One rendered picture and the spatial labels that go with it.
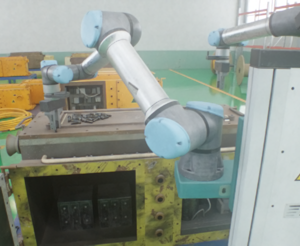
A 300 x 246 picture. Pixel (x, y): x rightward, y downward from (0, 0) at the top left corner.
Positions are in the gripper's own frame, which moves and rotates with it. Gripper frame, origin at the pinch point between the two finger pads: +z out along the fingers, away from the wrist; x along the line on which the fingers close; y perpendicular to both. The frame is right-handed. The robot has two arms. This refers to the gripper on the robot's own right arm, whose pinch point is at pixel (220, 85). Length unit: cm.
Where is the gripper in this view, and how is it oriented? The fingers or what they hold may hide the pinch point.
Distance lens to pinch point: 157.5
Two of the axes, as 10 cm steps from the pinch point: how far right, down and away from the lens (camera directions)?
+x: -0.5, -3.0, 9.5
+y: 10.0, -0.1, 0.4
